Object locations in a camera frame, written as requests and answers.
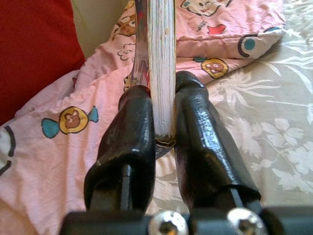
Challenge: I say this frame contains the thick book with glossy cover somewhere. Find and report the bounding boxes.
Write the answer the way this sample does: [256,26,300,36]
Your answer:
[123,0,179,159]

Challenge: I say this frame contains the quilted white green mattress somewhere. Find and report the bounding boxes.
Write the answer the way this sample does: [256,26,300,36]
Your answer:
[70,0,136,58]

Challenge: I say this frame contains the red covered mattress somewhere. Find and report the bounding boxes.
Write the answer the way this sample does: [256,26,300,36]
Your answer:
[0,0,86,127]

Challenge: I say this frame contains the beige floral bed sheet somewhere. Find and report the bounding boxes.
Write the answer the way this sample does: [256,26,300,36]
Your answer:
[146,0,313,216]

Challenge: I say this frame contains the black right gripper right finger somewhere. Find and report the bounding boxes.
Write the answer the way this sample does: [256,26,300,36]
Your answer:
[173,70,262,213]

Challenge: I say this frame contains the pink cartoon print blanket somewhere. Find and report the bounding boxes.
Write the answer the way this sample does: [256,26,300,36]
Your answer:
[0,0,287,235]

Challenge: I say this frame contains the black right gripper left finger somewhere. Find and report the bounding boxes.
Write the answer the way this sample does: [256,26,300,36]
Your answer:
[84,85,157,213]

